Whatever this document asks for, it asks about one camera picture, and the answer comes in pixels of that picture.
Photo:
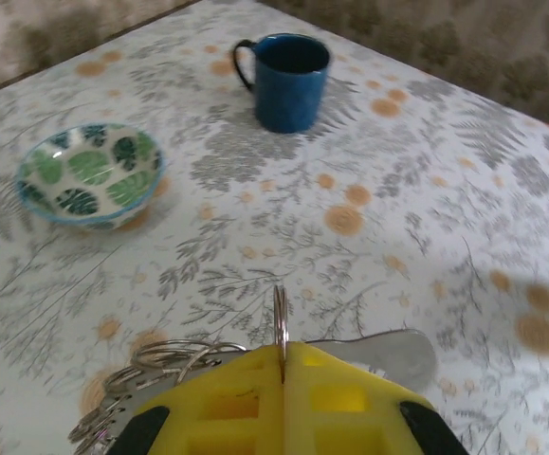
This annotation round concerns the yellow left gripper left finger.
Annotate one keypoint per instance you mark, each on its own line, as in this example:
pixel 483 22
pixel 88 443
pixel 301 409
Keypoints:
pixel 217 426

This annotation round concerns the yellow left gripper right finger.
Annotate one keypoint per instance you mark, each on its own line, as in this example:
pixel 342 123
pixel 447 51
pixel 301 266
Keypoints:
pixel 350 426

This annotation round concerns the floral tablecloth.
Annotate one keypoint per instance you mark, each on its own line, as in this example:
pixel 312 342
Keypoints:
pixel 350 265

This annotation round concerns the leaf pattern bowl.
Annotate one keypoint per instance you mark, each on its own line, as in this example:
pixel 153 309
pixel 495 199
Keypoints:
pixel 89 189

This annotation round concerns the blue mug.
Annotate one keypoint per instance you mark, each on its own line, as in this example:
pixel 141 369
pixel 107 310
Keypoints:
pixel 290 95

